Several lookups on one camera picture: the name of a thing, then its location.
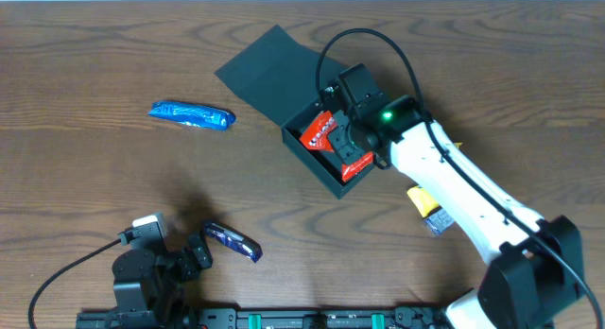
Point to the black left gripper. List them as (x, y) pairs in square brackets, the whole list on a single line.
[(190, 255)]

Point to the small blue barcode packet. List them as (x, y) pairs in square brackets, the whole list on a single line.
[(438, 221)]

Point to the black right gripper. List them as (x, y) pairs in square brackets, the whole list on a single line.
[(339, 140)]

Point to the light blue snack packet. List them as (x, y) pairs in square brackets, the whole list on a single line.
[(198, 116)]

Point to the dark blue chocolate bar wrapper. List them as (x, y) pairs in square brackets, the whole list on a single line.
[(234, 240)]

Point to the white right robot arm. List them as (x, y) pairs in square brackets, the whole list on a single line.
[(534, 266)]

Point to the red Hacks sweets bag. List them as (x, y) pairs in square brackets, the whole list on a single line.
[(325, 134)]

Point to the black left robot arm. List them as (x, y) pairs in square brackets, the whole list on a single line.
[(148, 283)]

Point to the dark green open gift box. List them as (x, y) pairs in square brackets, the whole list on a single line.
[(276, 76)]

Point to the black mounting rail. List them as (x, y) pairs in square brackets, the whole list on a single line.
[(404, 317)]

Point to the yellow double snack packet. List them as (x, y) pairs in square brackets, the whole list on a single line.
[(425, 203)]

